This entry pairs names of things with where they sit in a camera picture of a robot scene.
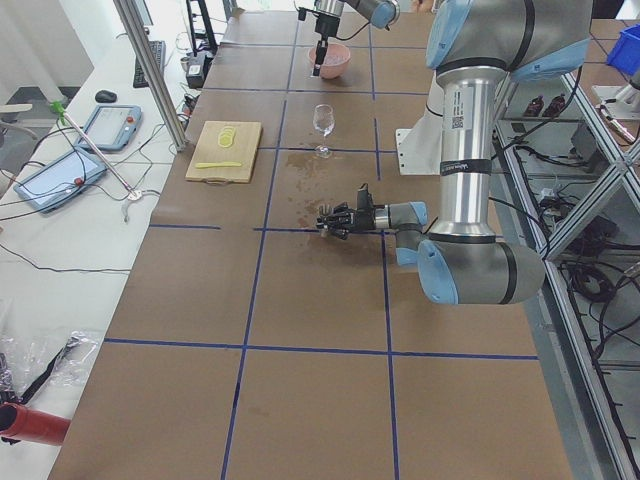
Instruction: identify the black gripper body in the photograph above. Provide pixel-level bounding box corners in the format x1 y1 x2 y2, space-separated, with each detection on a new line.
314 12 340 41
351 205 389 232

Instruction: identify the steel double jigger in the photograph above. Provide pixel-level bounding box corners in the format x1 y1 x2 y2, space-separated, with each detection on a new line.
316 204 333 238

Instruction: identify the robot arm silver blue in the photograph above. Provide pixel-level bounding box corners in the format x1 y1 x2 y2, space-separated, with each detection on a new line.
317 1 593 304
306 0 400 77

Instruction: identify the clear wine glass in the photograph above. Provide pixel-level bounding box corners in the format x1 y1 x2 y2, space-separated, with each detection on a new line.
313 104 335 158

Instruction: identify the pink bowl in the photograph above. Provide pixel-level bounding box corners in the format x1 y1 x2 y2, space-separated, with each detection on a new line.
318 43 351 79

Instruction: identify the black box device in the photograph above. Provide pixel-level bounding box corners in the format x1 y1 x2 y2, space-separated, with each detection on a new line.
185 51 214 89

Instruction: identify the bamboo cutting board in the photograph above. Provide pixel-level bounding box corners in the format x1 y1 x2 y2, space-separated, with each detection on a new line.
185 121 262 184

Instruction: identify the yellow plastic knife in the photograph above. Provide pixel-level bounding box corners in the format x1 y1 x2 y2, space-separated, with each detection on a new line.
195 161 243 169

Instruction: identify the black keyboard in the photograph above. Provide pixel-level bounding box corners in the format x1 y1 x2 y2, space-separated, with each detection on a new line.
132 39 167 89

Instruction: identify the black computer mouse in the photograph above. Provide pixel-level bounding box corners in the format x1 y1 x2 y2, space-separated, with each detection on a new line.
95 90 118 103

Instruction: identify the far teach pendant tablet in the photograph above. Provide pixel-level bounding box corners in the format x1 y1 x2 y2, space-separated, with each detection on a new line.
82 105 142 152

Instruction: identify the teach pendant tablet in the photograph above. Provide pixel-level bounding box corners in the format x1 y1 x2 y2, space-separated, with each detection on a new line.
13 149 106 213
82 105 142 152

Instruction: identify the metal rod green tip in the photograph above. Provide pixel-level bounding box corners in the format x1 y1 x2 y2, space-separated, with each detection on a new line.
50 101 143 201

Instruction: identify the near teach pendant tablet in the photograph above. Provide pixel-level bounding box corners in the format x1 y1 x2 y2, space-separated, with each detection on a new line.
13 149 106 213

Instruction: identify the blue storage bin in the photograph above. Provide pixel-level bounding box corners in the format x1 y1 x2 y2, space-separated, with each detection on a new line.
606 24 640 75

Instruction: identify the clear plastic bag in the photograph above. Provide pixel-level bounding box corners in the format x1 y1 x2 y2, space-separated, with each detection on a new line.
1 329 103 405

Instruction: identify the red thermos bottle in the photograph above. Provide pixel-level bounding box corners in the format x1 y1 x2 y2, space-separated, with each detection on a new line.
1 403 71 446

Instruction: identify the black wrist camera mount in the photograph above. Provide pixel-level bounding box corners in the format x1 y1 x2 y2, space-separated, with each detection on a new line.
356 183 375 211

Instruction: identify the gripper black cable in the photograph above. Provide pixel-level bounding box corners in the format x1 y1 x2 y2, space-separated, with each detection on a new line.
332 19 374 42

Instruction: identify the aluminium frame post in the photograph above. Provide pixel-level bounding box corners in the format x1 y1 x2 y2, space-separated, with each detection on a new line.
113 0 187 152

